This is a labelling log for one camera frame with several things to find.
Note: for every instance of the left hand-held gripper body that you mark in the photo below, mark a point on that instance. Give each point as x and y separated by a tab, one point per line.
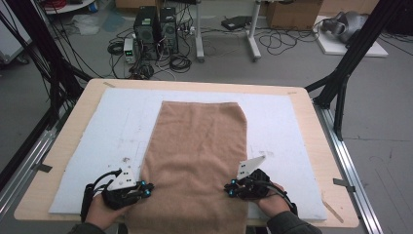
121	195

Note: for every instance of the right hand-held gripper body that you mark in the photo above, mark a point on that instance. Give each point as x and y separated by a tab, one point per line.
255	185

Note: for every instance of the brown terry towel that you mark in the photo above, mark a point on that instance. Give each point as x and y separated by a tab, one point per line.
195	156

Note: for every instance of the person's right hand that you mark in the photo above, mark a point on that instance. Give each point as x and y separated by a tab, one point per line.
276	203

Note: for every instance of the person's left hand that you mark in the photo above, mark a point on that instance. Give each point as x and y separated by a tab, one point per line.
100	214

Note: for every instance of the white foam mat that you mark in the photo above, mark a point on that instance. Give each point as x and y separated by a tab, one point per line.
130	113

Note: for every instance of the long brown tape strip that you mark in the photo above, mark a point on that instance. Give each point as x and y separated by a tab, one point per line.
332	211

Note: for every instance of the grey tape piece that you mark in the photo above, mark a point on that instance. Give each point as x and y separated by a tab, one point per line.
44	168
342	183

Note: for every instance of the white power supply unit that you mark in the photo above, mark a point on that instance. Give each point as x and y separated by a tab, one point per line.
129	50

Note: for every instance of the black computer tower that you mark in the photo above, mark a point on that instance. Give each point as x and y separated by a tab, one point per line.
168	31
146	32

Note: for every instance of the white metal stand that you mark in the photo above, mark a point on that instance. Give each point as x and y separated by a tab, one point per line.
199	32

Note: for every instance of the flat black device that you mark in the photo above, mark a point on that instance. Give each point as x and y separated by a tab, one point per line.
236	22

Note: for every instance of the teal sheet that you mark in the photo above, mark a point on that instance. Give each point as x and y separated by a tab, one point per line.
114	22

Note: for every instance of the white platform board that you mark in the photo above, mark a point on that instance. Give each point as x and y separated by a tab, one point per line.
357	50

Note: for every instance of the clear plastic bag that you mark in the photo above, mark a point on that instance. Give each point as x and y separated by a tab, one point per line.
86	24

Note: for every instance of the cardboard box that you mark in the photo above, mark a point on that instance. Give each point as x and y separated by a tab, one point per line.
292	16
136	3

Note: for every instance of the grey plastic shell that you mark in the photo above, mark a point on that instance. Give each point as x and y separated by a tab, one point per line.
349	21

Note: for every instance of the white round table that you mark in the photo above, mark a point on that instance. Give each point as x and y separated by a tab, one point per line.
71	8

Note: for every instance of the white cabinet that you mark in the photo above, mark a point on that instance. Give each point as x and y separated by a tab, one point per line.
9	39

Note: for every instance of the aluminium rail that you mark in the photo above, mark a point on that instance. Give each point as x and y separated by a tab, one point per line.
350	172
32	156

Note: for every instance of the black metal frame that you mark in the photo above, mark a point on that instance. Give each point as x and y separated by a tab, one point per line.
35	32
357	45

